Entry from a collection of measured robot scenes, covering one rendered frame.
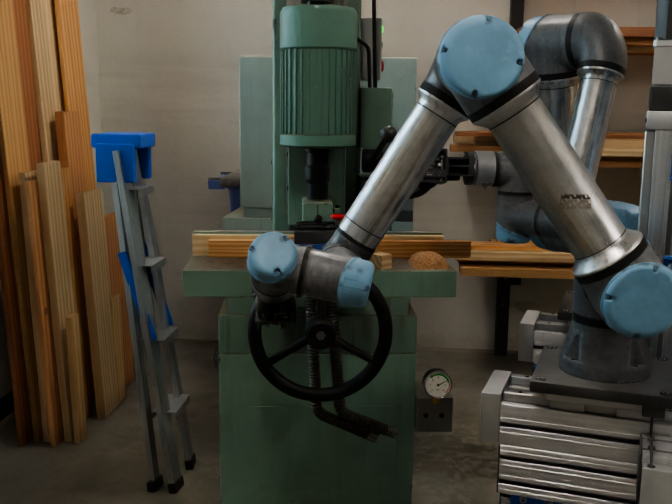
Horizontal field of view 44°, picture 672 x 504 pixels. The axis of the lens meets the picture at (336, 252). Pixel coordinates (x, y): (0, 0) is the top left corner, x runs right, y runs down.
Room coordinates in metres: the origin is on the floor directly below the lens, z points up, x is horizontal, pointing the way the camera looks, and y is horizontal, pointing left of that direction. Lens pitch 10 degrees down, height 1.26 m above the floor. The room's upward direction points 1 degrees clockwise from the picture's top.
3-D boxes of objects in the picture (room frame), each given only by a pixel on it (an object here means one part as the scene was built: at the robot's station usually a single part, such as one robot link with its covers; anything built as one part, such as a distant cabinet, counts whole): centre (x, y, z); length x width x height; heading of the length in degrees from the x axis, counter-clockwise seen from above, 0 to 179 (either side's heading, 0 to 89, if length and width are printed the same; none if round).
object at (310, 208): (1.96, 0.04, 0.99); 0.14 x 0.07 x 0.09; 3
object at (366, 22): (2.27, -0.08, 1.40); 0.10 x 0.06 x 0.16; 3
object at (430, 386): (1.74, -0.22, 0.65); 0.06 x 0.04 x 0.08; 93
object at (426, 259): (1.87, -0.21, 0.91); 0.12 x 0.09 x 0.03; 3
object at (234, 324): (2.06, 0.05, 0.76); 0.57 x 0.45 x 0.09; 3
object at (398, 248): (1.94, -0.01, 0.92); 0.62 x 0.02 x 0.04; 93
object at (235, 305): (1.88, 0.04, 0.82); 0.40 x 0.21 x 0.04; 93
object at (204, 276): (1.83, 0.04, 0.87); 0.61 x 0.30 x 0.06; 93
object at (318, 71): (1.94, 0.05, 1.32); 0.18 x 0.18 x 0.31
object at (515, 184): (1.78, -0.39, 1.12); 0.11 x 0.08 x 0.09; 93
